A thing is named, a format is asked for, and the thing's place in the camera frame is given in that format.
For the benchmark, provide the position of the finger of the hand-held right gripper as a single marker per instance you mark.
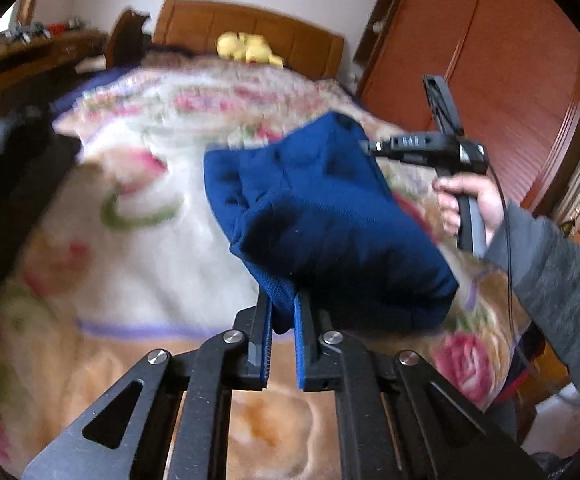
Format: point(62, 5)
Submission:
point(380, 146)

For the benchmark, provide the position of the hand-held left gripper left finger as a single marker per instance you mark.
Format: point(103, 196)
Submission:
point(267, 345)

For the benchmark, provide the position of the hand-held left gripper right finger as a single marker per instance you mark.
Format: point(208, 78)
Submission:
point(300, 345)

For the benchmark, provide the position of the navy blue blazer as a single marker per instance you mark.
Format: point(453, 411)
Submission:
point(320, 210)

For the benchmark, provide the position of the person's right forearm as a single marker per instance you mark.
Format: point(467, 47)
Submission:
point(560, 270)

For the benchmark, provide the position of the person's right hand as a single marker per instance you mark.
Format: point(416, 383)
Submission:
point(490, 205)

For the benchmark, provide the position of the wooden slatted wardrobe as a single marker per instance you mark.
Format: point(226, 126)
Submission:
point(510, 60)

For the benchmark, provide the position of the floral blanket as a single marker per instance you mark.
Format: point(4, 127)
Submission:
point(145, 260)

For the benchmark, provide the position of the yellow plush toy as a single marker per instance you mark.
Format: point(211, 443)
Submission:
point(240, 47)

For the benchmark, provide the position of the wooden bed headboard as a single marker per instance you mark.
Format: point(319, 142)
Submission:
point(195, 25)

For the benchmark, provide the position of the wooden chair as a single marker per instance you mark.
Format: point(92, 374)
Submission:
point(125, 40)

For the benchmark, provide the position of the navy bed sheet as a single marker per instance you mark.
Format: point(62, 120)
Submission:
point(85, 92)

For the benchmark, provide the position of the black jacket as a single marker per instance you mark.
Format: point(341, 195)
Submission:
point(20, 170)

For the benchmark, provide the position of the red item on desk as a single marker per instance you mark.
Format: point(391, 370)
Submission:
point(59, 27)

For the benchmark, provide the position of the black device on desk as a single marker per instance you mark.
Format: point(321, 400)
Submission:
point(27, 32)

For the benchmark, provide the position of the wooden desk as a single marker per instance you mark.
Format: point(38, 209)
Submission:
point(0, 75)

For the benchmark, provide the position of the window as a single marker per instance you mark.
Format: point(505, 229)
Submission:
point(7, 25)

